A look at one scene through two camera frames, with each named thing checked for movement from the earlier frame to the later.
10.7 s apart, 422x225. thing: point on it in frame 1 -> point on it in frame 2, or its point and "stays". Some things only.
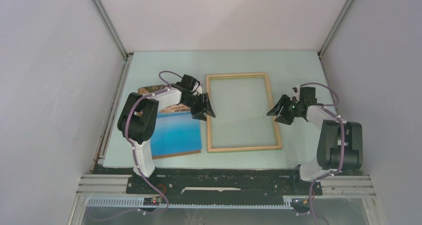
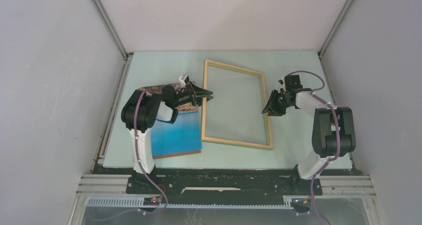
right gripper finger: x=285 y=119 -> x=277 y=111
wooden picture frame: x=270 y=105 -> x=223 y=65
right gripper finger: x=275 y=110 -> x=271 y=105
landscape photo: x=179 y=133 stays
